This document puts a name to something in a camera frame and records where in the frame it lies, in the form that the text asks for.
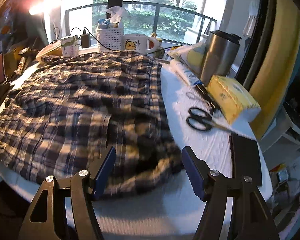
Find plaid pants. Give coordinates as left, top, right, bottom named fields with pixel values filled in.
left=0, top=51, right=183, bottom=198

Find yellow tissue pack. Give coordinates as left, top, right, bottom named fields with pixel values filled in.
left=207, top=75, right=261, bottom=125

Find yellow curtain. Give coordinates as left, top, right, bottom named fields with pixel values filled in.
left=249, top=0, right=300, bottom=140

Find tan lidded food container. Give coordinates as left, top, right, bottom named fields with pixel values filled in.
left=36, top=42, right=62, bottom=62

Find green white carton box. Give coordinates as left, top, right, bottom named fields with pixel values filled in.
left=61, top=35, right=78, bottom=57

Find black power adapter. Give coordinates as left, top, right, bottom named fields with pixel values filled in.
left=80, top=29, right=91, bottom=48

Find steel thermos tumbler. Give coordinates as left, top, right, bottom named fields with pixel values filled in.
left=200, top=30, right=241, bottom=87

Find white plastic basket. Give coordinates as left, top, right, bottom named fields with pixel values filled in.
left=95, top=27, right=124, bottom=52

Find white bear mug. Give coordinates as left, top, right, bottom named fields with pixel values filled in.
left=122, top=34, right=160, bottom=55

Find black handled scissors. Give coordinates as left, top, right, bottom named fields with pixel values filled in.
left=186, top=82, right=237, bottom=133

